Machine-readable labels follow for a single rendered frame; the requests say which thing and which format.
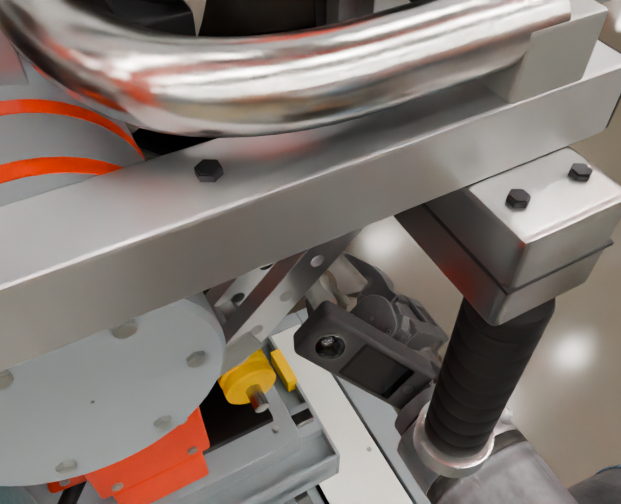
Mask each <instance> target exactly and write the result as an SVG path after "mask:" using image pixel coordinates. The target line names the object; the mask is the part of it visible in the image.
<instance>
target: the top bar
mask: <svg viewBox="0 0 621 504"><path fill-rule="evenodd" d="M620 99H621V51H619V50H618V49H616V48H615V47H613V46H611V45H610V44H608V43H606V42H605V41H603V40H601V39H600V38H598V40H597V42H596V45H595V47H594V50H593V53H592V55H591V58H590V60H589V63H588V65H587V68H586V71H585V73H584V76H583V78H582V79H581V80H580V81H577V82H574V83H571V84H568V85H566V86H563V87H560V88H557V89H554V90H552V91H549V92H546V93H543V94H540V95H538V96H535V97H532V98H529V99H526V100H524V101H521V102H518V103H515V104H509V103H508V102H505V101H504V100H503V99H502V98H500V97H499V96H498V95H496V94H495V93H494V92H493V91H491V90H490V89H489V88H488V87H486V86H485V85H484V84H482V83H481V82H480V81H479V80H474V81H471V82H468V83H465V84H462V85H459V86H456V87H453V88H450V89H447V90H444V91H441V92H438V93H435V94H432V95H429V96H426V97H423V98H420V99H417V100H414V101H411V102H408V103H405V104H402V105H399V106H396V107H393V108H390V109H387V110H383V111H380V112H377V113H374V114H371V115H368V116H364V117H361V118H357V119H354V120H350V121H346V122H342V123H338V124H334V125H330V126H325V127H320V128H315V129H310V130H305V131H299V132H292V133H285V134H278V135H269V136H257V137H242V138H216V139H213V140H210V141H207V142H204V143H200V144H197V145H194V146H191V147H188V148H185V149H182V150H178V151H175V152H172V153H169V154H166V155H163V156H159V157H156V158H153V159H150V160H147V161H144V162H141V163H137V164H134V165H131V166H128V167H125V168H122V169H119V170H115V171H112V172H109V173H106V174H103V175H100V176H96V177H93V178H90V179H87V180H84V181H81V182H78V183H74V184H71V185H68V186H65V187H62V188H59V189H55V190H52V191H49V192H46V193H43V194H40V195H37V196H33V197H30V198H27V199H24V200H21V201H18V202H15V203H11V204H8V205H5V206H2V207H0V372H1V371H4V370H6V369H9V368H11V367H14V366H16V365H19V364H21V363H24V362H26V361H29V360H31V359H34V358H36V357H39V356H41V355H44V354H46V353H49V352H51V351H54V350H56V349H59V348H61V347H64V346H66V345H69V344H71V343H74V342H76V341H79V340H81V339H84V338H86V337H89V336H91V335H94V334H97V333H99V332H102V331H104V330H107V329H109V328H112V327H114V326H117V325H119V324H122V323H124V322H127V321H129V320H132V319H134V318H137V317H139V316H142V315H144V314H147V313H149V312H152V311H154V310H157V309H159V308H162V307H164V306H167V305H169V304H172V303H174V302H177V301H179V300H182V299H184V298H187V297H189V296H192V295H194V294H197V293H199V292H202V291H204V290H207V289H209V288H212V287H214V286H217V285H219V284H222V283H224V282H227V281H229V280H232V279H234V278H237V277H239V276H242V275H244V274H247V273H249V272H252V271H254V270H257V269H259V268H262V267H264V266H267V265H269V264H272V263H274V262H277V261H280V260H282V259H285V258H287V257H290V256H292V255H295V254H297V253H300V252H302V251H305V250H307V249H310V248H312V247H315V246H317V245H320V244H322V243H325V242H327V241H330V240H332V239H335V238H337V237H340V236H342V235H345V234H347V233H350V232H352V231H355V230H357V229H360V228H362V227H365V226H367V225H370V224H372V223H375V222H377V221H380V220H382V219H385V218H387V217H390V216H392V215H395V214H397V213H400V212H402V211H405V210H407V209H410V208H412V207H415V206H417V205H420V204H422V203H425V202H427V201H430V200H432V199H435V198H437V197H440V196H442V195H445V194H447V193H450V192H452V191H455V190H457V189H460V188H462V187H465V186H468V185H470V184H473V183H475V182H478V181H480V180H483V179H485V178H488V177H490V176H493V175H495V174H498V173H500V172H503V171H505V170H508V169H510V168H513V167H515V166H518V165H520V164H523V163H525V162H528V161H530V160H533V159H535V158H538V157H540V156H543V155H545V154H548V153H550V152H553V151H555V150H558V149H560V148H563V147H565V146H568V145H570V144H573V143H575V142H578V141H580V140H583V139H585V138H588V137H590V136H593V135H595V134H598V133H600V132H602V131H603V130H604V129H605V128H607V127H608V126H609V124H610V121H611V119H612V117H613V115H614V112H615V110H616V108H617V106H618V104H619V101H620Z"/></svg>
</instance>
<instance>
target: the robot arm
mask: <svg viewBox="0 0 621 504"><path fill-rule="evenodd" d="M327 270H329V271H330V272H331V273H332V274H333V275H334V277H335V279H336V283H337V287H336V286H335V285H333V284H332V283H330V282H329V278H328V276H327V275H325V274H324V273H323V274H322V275H321V276H320V278H319V279H318V280H317V281H316V282H315V283H314V284H313V285H312V287H311V288H310V289H309V290H308V291H307V292H306V293H305V295H306V298H305V304H306V309H307V313H308V318H307V319H306V321H305V322H304V323H303V324H302V325H301V326H300V327H299V329H298V330H297V331H296V332H295V333H294V335H293V340H294V351H295V353H296V354H297V355H299V356H301V357H303V358H304V359H306V360H308V361H310V362H312V363H314V364H316V365H317V366H319V367H321V368H323V369H325V370H327V371H328V372H330V373H332V374H334V375H336V376H338V377H340V378H341V379H343V380H345V381H347V382H349V383H351V384H353V385H354V386H356V387H358V388H360V389H362V390H364V391H365V392H367V393H369V394H371V395H373V396H375V397H377V398H378V399H380V400H382V401H384V402H386V403H388V404H390V405H391V406H393V407H395V408H397V409H402V408H403V407H404V406H405V407H404V408H403V409H402V411H401V412H400V413H399V415H398V416H397V418H396V420H395V424H394V426H395V428H396V430H397V431H398V433H399V434H400V436H401V439H400V441H399V443H398V448H397V452H398V454H399V456H400V457H401V459H402V460H403V462H404V463H405V465H406V467H407V468H408V470H409V471H410V473H411V474H412V476H413V478H414V479H415V481H416V482H417V484H418V485H419V487H420V489H421V490H422V492H423V493H424V495H425V496H426V498H428V499H429V501H430V503H431V504H621V464H620V465H615V466H610V467H607V468H604V469H602V470H600V471H598V472H597V473H595V474H594V475H593V476H592V477H590V478H588V479H586V480H584V481H582V482H580V483H577V484H575V485H573V486H571V487H569V488H567V489H566V487H565V486H564V485H563V484H562V483H561V481H560V480H559V479H558V478H557V476H556V475H555V474H554V473H553V471H552V470H551V469H550V468H549V466H548V465H547V464H546V463H545V461H544V460H543V459H542V458H541V456H540V455H539V454H538V453H537V452H536V450H535V449H534V448H533V447H532V445H531V444H530V443H529V442H528V440H527V439H526V438H525V437H524V435H523V434H522V433H521V432H520V431H519V430H518V428H517V427H516V426H515V425H514V424H513V423H512V422H511V420H510V418H511V417H512V416H513V413H512V411H511V410H510V408H509V407H507V406H505V408H504V410H503V412H502V414H501V416H500V418H499V420H498V422H497V424H496V426H495V428H494V444H493V448H492V450H491V452H490V454H489V456H488V458H487V460H486V461H485V463H484V465H483V466H482V467H481V469H480V470H478V471H477V472H476V473H474V474H473V475H470V476H468V477H464V478H449V477H445V476H442V475H440V474H437V473H436V472H434V471H432V470H431V469H430V468H428V467H427V466H426V465H425V464H424V463H423V461H422V460H421V459H420V457H419V456H418V454H417V452H416V449H415V446H414V440H413V435H414V429H415V425H416V422H417V419H418V416H419V413H420V411H421V409H422V408H423V407H424V406H425V405H426V404H427V403H428V402H429V401H431V398H432V395H433V391H434V388H435V385H436V382H437V379H438V375H439V372H440V369H441V366H442V364H441V363H440V362H441V361H442V359H441V356H440V354H439V349H440V348H441V347H442V346H443V345H444V344H445V343H446V342H447V341H449V340H450V338H449V337H448V336H447V335H446V333H445V332H444V331H443V330H442V328H441V327H440V326H439V325H438V324H437V322H436V321H435V320H434V319H433V317H432V316H431V315H430V314H429V312H428V311H427V310H426V309H425V308H424V306H423V305H422V304H421V303H420V301H419V300H417V299H413V298H410V297H407V296H405V295H402V294H399V293H397V292H396V291H395V290H394V285H393V282H392V280H391V279H390V278H389V276H388V275H387V274H386V273H385V272H383V271H382V270H381V269H379V268H378V267H376V266H374V265H372V264H370V263H368V262H366V261H363V260H361V259H359V258H357V257H354V256H353V255H351V254H349V253H347V252H345V251H343V252H342V253H341V254H340V255H339V256H338V257H337V259H336V260H335V261H334V262H333V263H332V264H331V265H330V266H329V267H328V269H327ZM347 296H350V297H353V298H356V297H357V305H356V306H355V307H354V308H353V309H352V310H351V311H350V312H348V311H347V309H346V308H347V306H349V305H350V304H351V303H350V300H349V299H348V297H347ZM365 296H366V297H365ZM421 310H422V311H423V313H424V314H425V315H426V316H427V318H428V319H429V320H430V321H431V322H430V321H429V320H428V319H427V318H426V316H425V315H424V314H423V313H422V311H421ZM431 323H432V324H433V325H434V326H433V325H432V324H431ZM438 341H439V342H438ZM436 342H438V343H437V345H435V343H436ZM434 345H435V346H434ZM432 346H433V347H434V348H433V347H432ZM431 348H433V349H431ZM437 357H438V359H439V360H438V359H437Z"/></svg>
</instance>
